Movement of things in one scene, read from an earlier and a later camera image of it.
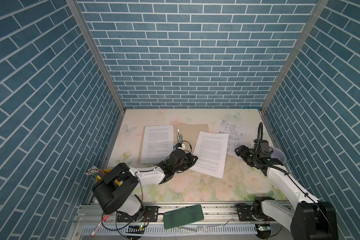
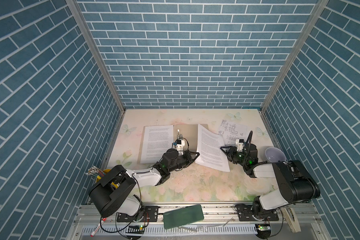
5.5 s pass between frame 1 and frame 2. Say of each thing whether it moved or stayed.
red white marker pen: stayed
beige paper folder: stayed
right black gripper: moved
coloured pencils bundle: stayed
